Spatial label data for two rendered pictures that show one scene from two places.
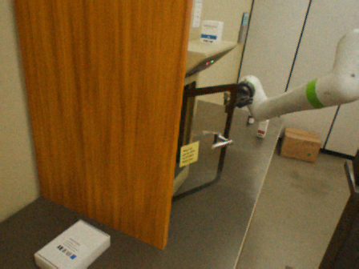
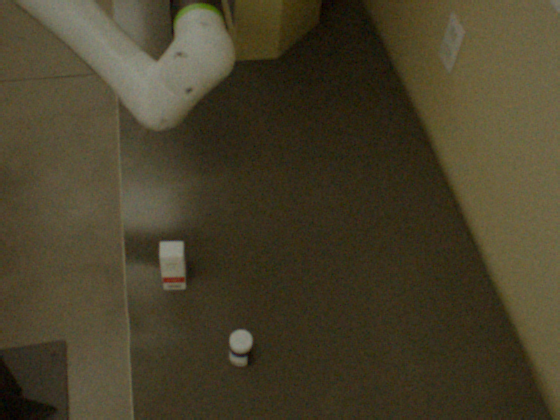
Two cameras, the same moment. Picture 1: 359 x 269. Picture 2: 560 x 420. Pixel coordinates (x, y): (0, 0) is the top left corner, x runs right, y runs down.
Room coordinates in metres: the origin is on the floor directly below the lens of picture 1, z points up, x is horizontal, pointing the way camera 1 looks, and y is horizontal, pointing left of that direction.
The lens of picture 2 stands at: (2.15, -0.74, 1.97)
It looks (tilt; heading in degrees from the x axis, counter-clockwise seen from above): 51 degrees down; 143
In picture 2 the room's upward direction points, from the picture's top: 6 degrees clockwise
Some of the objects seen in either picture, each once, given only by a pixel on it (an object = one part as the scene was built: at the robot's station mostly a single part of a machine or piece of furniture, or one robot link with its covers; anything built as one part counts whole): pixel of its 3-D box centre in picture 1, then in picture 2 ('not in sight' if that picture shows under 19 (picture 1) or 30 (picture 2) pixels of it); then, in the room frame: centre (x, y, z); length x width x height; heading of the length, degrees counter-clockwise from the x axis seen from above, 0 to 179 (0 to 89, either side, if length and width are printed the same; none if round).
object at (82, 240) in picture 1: (74, 249); not in sight; (0.57, 0.25, 0.96); 0.16 x 0.12 x 0.04; 153
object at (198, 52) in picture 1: (203, 62); not in sight; (0.85, -0.05, 1.46); 0.32 x 0.11 x 0.10; 158
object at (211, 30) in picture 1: (211, 32); not in sight; (0.89, -0.07, 1.54); 0.05 x 0.05 x 0.06; 70
